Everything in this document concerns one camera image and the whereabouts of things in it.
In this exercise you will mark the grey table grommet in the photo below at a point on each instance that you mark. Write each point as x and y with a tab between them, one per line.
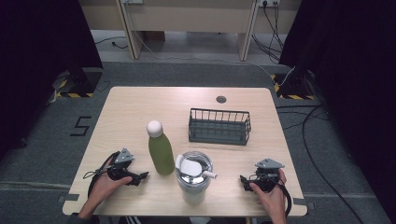
221	99

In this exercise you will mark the clear tumbler with lid and straw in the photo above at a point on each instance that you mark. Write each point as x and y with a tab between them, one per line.
193	183

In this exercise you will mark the person's right hand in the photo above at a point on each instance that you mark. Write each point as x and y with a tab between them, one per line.
275	199

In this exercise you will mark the dark curtain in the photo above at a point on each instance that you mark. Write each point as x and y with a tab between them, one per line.
37	62
358	77

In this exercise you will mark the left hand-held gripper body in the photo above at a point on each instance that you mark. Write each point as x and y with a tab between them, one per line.
120	168

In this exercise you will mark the white wall socket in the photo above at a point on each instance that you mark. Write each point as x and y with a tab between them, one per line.
269	2

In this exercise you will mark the person's left hand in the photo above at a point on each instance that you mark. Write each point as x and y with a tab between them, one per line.
104	186

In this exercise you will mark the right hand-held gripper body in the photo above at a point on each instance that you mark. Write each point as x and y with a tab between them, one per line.
267	177

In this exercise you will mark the grey tape strip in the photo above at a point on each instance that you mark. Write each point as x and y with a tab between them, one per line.
69	197
303	202

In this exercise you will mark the green bottle with white cap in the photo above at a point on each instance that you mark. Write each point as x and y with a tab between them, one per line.
161	154

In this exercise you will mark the black stand base with striped tape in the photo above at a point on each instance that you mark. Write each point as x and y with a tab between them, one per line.
294	87
81	84

